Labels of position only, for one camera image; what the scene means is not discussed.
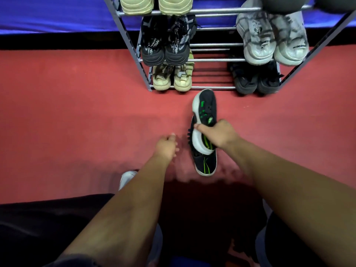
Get person's right hand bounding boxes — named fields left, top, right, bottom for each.
left=194, top=119, right=242, bottom=151

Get person's left hand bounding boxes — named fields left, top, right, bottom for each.
left=152, top=132, right=181, bottom=165

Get black green-striped sneaker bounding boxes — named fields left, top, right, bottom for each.
left=187, top=115, right=218, bottom=177
left=192, top=89, right=218, bottom=156

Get black grey mesh sneaker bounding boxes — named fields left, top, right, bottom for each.
left=140, top=16, right=168, bottom=67
left=164, top=14, right=198, bottom=66

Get white chunky sneaker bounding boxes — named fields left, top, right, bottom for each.
left=269, top=11, right=310, bottom=66
left=235, top=0, right=277, bottom=66

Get grey metal shoe rack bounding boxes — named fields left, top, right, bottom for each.
left=103, top=0, right=356, bottom=93

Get beige grey mesh sneaker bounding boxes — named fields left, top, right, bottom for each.
left=119, top=0, right=154, bottom=16
left=158, top=0, right=194, bottom=16

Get person's right forearm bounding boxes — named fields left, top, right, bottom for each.
left=222, top=137, right=356, bottom=267

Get person's left forearm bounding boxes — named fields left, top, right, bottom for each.
left=60, top=155, right=174, bottom=267

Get person's dark patterned sleeve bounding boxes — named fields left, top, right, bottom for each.
left=44, top=254, right=101, bottom=267

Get person's black trousers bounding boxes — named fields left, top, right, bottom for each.
left=0, top=193, right=329, bottom=267

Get multicoloured foam mat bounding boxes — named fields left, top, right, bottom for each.
left=168, top=256, right=251, bottom=267

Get blue printed fabric banner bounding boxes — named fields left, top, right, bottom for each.
left=0, top=0, right=356, bottom=35

